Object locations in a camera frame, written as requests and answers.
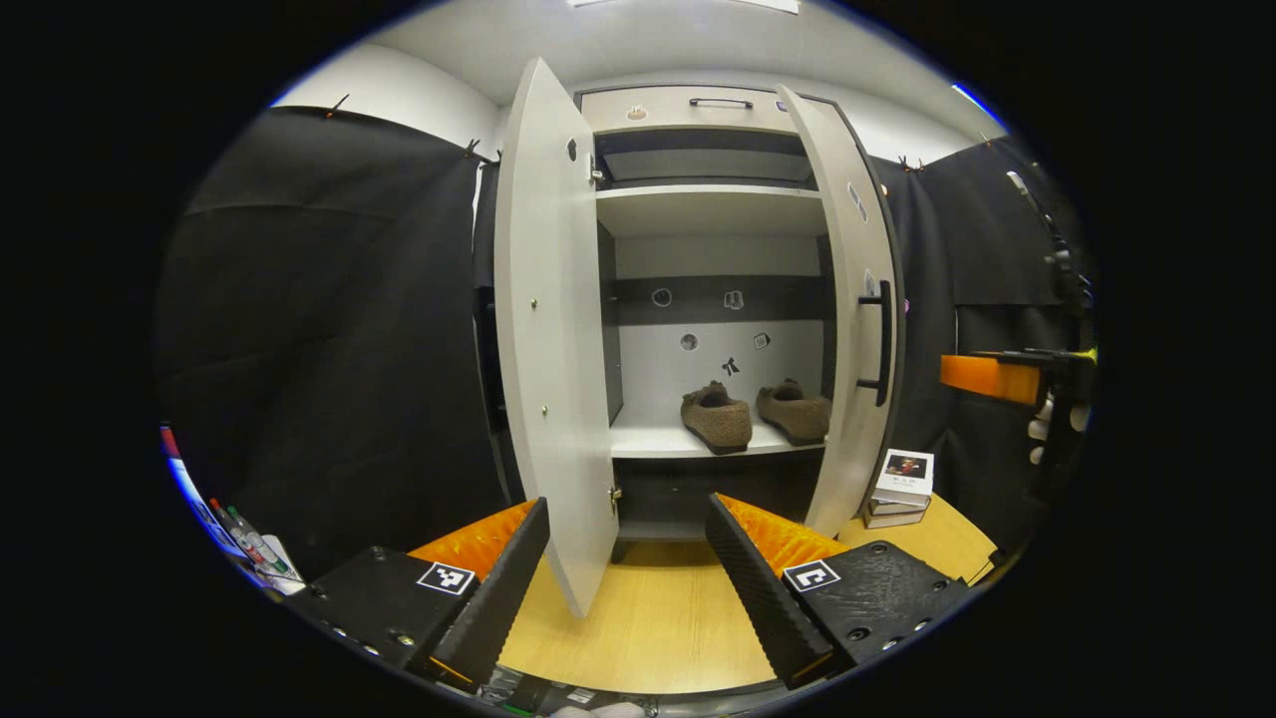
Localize brown fuzzy shoe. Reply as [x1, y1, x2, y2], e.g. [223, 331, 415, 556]
[681, 381, 754, 456]
[756, 378, 832, 447]

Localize white shoe cabinet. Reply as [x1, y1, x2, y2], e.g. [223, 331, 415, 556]
[576, 85, 850, 544]

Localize red capped marker pen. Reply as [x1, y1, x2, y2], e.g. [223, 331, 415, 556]
[207, 497, 265, 564]

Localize white shoe cabinet door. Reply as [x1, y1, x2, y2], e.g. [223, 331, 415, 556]
[778, 85, 906, 539]
[493, 57, 621, 619]

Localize white photo cover book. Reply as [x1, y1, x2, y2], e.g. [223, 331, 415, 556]
[873, 449, 936, 507]

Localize black door handle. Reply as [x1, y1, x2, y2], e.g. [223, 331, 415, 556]
[857, 281, 895, 408]

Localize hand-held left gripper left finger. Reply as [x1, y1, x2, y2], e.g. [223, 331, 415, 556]
[284, 497, 551, 689]

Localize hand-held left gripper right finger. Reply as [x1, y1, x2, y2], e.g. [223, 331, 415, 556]
[705, 492, 973, 691]

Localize black backdrop cloth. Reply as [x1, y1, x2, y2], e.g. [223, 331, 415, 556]
[155, 105, 1098, 584]

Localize white cabinet drawer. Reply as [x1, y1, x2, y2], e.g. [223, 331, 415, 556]
[581, 86, 798, 136]

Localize green capped marker pen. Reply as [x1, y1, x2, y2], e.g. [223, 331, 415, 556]
[227, 506, 292, 576]

